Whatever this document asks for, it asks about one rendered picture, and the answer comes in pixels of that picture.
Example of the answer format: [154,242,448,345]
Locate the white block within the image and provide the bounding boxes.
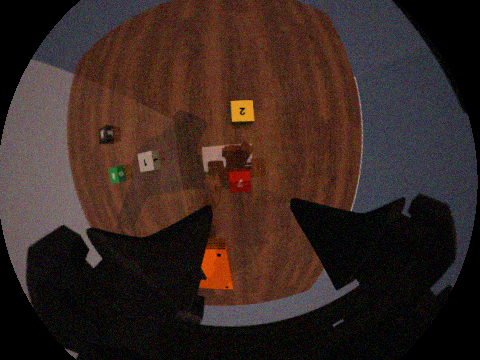
[137,151,161,172]

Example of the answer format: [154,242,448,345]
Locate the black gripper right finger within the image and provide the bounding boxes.
[291,197,405,291]

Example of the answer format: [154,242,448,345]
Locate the yellow block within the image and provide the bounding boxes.
[231,100,255,125]

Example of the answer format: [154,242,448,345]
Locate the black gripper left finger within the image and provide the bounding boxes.
[85,205,212,315]

